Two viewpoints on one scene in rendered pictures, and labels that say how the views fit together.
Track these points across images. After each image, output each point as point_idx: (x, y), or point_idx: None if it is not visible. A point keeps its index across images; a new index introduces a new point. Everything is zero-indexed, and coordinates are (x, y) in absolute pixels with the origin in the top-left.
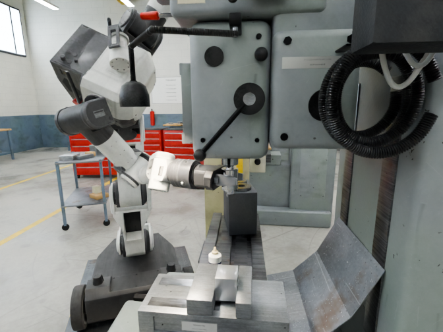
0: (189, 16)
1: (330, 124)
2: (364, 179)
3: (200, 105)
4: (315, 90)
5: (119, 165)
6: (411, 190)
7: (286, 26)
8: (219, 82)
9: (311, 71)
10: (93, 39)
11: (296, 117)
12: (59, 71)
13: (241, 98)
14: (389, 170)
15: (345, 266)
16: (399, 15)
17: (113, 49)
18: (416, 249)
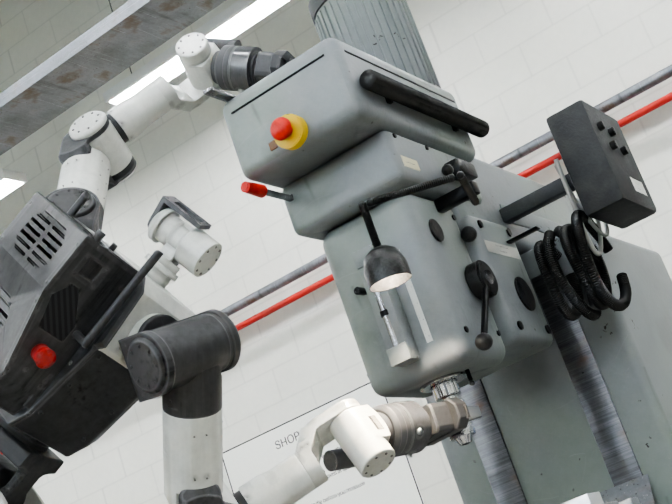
0: (411, 181)
1: (595, 275)
2: (538, 418)
3: (447, 284)
4: (513, 278)
5: (215, 482)
6: (627, 361)
7: (468, 212)
8: (449, 260)
9: (503, 258)
10: (80, 223)
11: (516, 304)
12: (81, 265)
13: (484, 275)
14: (585, 367)
15: None
16: (623, 184)
17: (200, 232)
18: (663, 413)
